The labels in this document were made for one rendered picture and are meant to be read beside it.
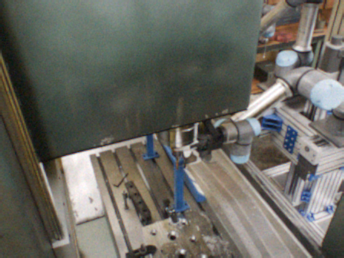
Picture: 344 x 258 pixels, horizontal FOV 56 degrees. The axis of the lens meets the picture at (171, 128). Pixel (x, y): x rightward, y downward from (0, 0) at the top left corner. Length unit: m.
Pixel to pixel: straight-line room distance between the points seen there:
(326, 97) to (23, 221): 1.11
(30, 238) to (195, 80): 0.56
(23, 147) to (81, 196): 1.36
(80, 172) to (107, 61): 1.45
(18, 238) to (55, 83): 0.35
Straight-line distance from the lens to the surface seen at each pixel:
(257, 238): 1.85
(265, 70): 4.19
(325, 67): 2.00
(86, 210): 2.09
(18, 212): 0.73
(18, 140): 0.77
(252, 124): 1.29
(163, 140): 1.09
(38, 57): 0.79
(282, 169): 3.02
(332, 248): 1.75
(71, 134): 0.89
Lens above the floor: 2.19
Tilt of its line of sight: 36 degrees down
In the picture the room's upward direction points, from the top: 1 degrees counter-clockwise
